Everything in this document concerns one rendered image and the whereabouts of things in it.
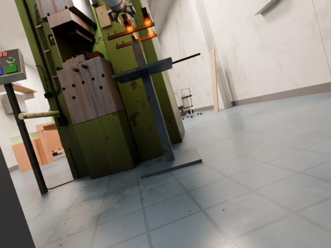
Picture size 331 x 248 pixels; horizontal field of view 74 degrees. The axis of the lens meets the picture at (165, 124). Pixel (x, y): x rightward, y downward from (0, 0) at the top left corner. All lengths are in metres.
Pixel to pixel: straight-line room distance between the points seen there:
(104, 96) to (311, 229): 1.51
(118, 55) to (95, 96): 0.42
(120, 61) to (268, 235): 1.67
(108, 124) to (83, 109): 0.23
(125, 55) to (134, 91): 0.31
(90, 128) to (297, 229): 1.53
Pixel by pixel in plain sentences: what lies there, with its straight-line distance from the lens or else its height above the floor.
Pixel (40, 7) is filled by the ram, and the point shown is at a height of 1.45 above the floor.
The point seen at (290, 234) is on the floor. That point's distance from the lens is 0.66.
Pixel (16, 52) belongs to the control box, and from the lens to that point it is 2.20.
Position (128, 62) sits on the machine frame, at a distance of 1.95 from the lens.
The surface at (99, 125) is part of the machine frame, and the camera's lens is 1.81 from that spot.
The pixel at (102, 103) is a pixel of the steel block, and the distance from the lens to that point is 1.78.
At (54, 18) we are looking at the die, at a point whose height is 1.33.
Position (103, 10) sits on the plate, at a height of 1.32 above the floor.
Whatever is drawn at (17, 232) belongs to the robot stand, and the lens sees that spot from 0.97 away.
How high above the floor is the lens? 0.37
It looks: 3 degrees down
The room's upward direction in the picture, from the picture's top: 17 degrees counter-clockwise
